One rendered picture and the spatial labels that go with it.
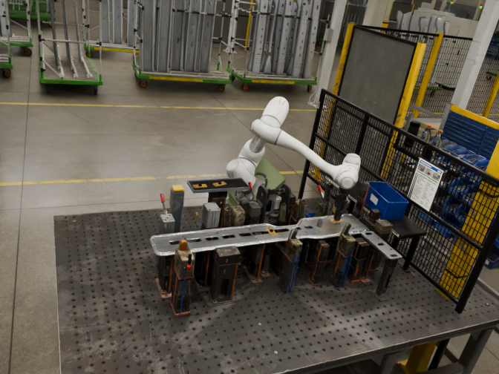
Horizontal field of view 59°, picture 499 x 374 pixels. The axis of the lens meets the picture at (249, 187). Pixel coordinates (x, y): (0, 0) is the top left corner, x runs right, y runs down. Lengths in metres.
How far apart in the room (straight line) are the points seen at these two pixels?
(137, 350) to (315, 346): 0.89
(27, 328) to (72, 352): 1.22
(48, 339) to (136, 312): 1.04
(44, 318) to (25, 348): 0.27
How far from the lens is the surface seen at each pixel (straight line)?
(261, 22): 10.25
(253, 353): 2.32
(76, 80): 8.34
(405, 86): 4.70
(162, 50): 9.28
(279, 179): 3.25
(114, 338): 2.35
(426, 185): 3.07
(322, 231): 2.78
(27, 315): 3.59
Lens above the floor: 2.37
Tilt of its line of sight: 26 degrees down
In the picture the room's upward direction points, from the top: 9 degrees clockwise
